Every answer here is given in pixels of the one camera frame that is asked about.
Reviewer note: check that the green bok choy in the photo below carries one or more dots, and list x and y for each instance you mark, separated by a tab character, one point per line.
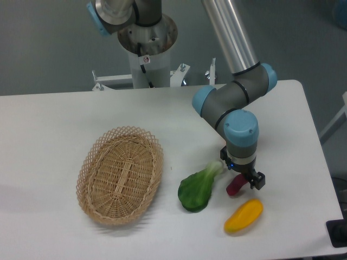
195	191

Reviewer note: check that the black device at table edge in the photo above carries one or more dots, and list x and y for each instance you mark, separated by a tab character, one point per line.
337	232

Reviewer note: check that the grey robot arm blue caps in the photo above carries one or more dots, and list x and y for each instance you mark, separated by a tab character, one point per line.
224	108

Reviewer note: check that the white metal base frame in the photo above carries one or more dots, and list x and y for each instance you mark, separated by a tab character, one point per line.
177	78

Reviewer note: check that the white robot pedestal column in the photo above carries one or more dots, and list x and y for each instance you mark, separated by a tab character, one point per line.
149	49

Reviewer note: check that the oval wicker basket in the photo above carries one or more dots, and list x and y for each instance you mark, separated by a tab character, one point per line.
120	176

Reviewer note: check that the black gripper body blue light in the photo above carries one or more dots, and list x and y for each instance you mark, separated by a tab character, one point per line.
241	165

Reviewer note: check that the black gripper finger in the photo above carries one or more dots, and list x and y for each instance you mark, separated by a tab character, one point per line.
224	155
256	179

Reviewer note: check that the yellow mango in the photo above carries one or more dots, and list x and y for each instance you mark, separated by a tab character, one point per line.
244	216

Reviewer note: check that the purple sweet potato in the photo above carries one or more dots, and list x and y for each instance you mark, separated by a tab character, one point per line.
236	184

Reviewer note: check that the white frame at right edge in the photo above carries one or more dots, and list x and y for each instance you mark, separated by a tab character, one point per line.
335	123

